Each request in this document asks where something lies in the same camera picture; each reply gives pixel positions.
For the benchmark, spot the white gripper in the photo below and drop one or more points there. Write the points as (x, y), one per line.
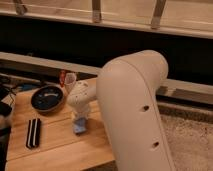
(82, 113)

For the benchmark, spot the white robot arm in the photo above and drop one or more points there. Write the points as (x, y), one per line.
(126, 93)

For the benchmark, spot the dark round bowl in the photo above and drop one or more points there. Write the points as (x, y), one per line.
(47, 98)

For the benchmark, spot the red small object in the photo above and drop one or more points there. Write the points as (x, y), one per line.
(62, 77)

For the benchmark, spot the black white striped block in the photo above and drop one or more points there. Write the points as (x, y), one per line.
(33, 133)

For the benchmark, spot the wooden chair leg middle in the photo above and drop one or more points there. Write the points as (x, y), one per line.
(96, 11)

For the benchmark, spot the wooden chair leg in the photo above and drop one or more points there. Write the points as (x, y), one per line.
(96, 11)
(19, 7)
(158, 11)

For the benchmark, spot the wooden chair leg left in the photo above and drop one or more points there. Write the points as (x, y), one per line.
(19, 7)

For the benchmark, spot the wooden chair leg right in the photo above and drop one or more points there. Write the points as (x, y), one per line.
(158, 11)

